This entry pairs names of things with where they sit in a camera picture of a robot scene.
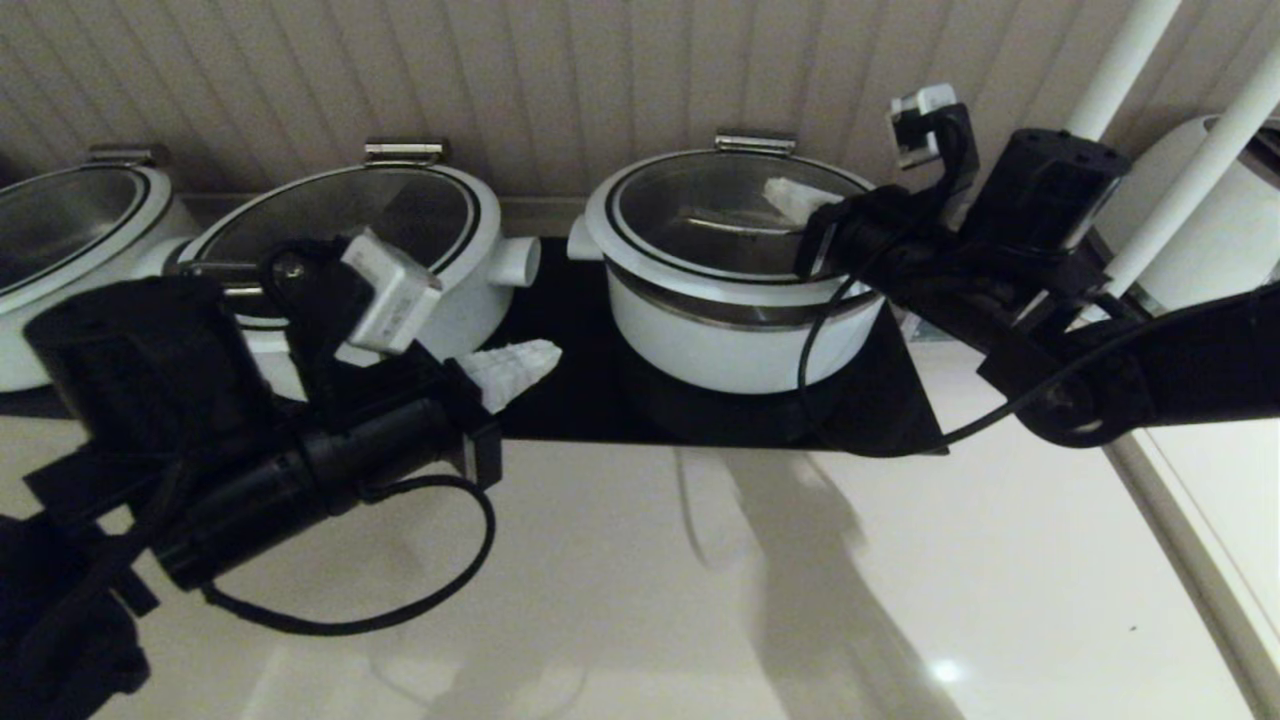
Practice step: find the white pot steel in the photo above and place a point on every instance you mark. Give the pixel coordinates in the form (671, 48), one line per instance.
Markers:
(720, 360)
(40, 330)
(470, 300)

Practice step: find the large black glass hob panel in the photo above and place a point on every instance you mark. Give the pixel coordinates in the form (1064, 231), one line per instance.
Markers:
(580, 400)

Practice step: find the small black glass hob panel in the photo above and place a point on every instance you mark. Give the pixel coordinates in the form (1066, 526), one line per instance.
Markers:
(30, 402)

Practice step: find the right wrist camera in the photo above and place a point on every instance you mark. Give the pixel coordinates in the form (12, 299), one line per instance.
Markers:
(925, 125)

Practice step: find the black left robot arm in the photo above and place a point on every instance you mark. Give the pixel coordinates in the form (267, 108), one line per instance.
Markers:
(130, 370)

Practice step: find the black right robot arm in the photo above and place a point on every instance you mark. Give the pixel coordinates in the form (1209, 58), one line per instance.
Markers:
(1200, 360)

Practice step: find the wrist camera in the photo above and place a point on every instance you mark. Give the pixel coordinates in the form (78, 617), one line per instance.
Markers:
(395, 295)
(925, 125)

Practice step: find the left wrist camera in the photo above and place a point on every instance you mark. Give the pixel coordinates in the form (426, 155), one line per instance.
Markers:
(395, 295)

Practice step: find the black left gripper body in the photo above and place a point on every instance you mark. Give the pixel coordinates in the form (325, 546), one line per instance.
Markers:
(400, 420)

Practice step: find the white toaster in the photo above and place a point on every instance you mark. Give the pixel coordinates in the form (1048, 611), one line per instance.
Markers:
(1230, 240)

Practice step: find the glass pot lid white rim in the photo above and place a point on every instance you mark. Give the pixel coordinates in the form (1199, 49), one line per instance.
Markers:
(700, 215)
(400, 205)
(50, 220)

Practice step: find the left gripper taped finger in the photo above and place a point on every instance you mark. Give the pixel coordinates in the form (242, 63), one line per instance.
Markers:
(505, 392)
(520, 362)

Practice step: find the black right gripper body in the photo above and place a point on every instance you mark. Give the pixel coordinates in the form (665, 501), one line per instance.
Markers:
(890, 240)

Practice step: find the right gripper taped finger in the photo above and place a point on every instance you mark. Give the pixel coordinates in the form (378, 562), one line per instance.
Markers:
(805, 213)
(800, 193)

